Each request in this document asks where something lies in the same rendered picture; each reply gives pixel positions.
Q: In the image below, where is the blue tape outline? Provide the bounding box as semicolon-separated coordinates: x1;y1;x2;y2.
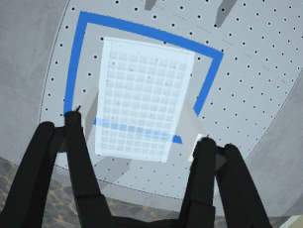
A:
63;11;224;117

